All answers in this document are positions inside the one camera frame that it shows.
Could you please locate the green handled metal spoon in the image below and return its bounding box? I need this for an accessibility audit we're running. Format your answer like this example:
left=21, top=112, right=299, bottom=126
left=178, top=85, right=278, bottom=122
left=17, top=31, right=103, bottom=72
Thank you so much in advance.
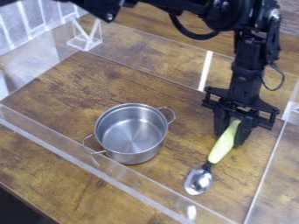
left=182, top=120, right=240, bottom=195

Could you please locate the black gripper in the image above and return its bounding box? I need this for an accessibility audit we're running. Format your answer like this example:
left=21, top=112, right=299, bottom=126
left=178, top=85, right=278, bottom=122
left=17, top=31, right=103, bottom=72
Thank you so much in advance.
left=201, top=86, right=280, bottom=147

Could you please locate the clear acrylic enclosure wall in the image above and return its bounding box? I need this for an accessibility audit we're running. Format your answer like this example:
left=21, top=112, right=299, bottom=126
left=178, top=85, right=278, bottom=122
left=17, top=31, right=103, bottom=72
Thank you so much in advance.
left=0, top=104, right=237, bottom=224

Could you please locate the stainless steel pot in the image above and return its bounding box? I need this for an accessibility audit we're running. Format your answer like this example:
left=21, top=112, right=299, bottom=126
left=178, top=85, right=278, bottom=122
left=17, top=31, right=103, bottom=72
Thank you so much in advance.
left=81, top=103, right=176, bottom=165

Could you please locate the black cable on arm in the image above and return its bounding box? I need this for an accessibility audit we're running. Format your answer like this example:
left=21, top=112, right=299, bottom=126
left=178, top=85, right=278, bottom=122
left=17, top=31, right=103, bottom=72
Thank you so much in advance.
left=168, top=12, right=220, bottom=41

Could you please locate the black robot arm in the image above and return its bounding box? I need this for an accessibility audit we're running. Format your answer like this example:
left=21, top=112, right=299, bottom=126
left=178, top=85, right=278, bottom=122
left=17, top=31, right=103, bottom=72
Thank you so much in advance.
left=53, top=0, right=281, bottom=146

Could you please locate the clear acrylic triangular stand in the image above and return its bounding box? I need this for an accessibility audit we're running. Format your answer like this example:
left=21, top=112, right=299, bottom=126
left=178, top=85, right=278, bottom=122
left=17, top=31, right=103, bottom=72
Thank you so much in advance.
left=66, top=19, right=102, bottom=52

